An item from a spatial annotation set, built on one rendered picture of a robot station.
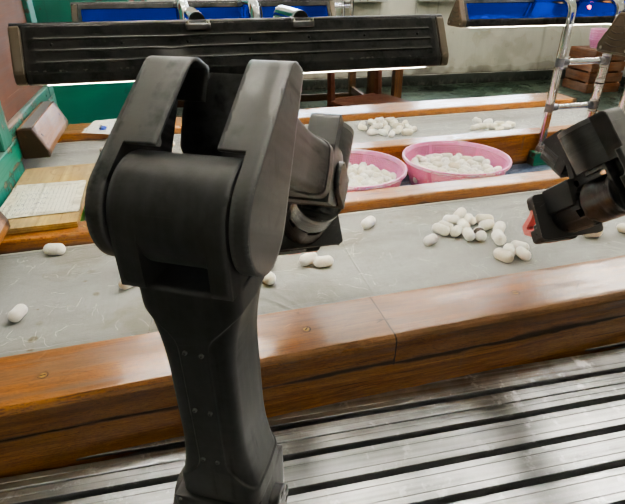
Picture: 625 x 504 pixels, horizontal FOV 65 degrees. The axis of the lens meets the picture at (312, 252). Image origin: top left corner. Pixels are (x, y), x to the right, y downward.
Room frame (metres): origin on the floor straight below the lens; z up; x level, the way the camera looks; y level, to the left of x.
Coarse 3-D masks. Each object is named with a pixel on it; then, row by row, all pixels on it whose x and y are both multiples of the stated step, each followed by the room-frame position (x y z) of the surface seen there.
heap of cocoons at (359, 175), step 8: (352, 168) 1.17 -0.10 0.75; (360, 168) 1.18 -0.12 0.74; (368, 168) 1.19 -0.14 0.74; (376, 168) 1.17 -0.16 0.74; (352, 176) 1.13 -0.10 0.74; (360, 176) 1.12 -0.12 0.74; (368, 176) 1.15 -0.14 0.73; (376, 176) 1.14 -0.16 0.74; (384, 176) 1.12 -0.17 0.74; (392, 176) 1.13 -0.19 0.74; (352, 184) 1.07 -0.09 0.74; (360, 184) 1.10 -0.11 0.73; (368, 184) 1.08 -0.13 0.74; (376, 184) 1.07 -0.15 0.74
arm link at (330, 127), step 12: (312, 120) 0.57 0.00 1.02; (324, 120) 0.57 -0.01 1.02; (336, 120) 0.56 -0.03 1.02; (312, 132) 0.56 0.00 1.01; (324, 132) 0.56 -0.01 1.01; (336, 132) 0.55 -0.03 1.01; (348, 132) 0.58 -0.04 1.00; (336, 144) 0.55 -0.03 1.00; (348, 144) 0.57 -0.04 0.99; (348, 156) 0.57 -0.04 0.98; (336, 168) 0.47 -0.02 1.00; (336, 180) 0.46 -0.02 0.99; (348, 180) 0.51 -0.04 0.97; (336, 192) 0.46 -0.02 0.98; (312, 204) 0.50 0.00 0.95
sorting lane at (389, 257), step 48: (528, 192) 1.03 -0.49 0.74; (384, 240) 0.80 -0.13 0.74; (528, 240) 0.80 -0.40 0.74; (576, 240) 0.80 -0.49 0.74; (624, 240) 0.80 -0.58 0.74; (0, 288) 0.64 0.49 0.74; (48, 288) 0.64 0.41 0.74; (96, 288) 0.64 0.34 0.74; (288, 288) 0.64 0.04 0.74; (336, 288) 0.64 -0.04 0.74; (384, 288) 0.64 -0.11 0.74; (0, 336) 0.53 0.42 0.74; (48, 336) 0.53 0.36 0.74; (96, 336) 0.53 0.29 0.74
